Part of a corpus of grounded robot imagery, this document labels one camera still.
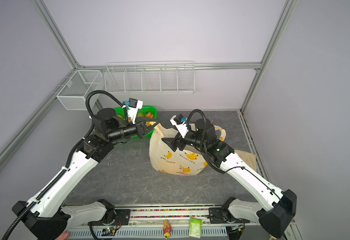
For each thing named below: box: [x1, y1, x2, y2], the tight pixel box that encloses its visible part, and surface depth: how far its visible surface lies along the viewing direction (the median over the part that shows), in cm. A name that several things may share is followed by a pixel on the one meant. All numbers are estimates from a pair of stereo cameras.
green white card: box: [188, 217, 202, 239], surface depth 71 cm
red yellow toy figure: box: [163, 220, 172, 240], surface depth 70 cm
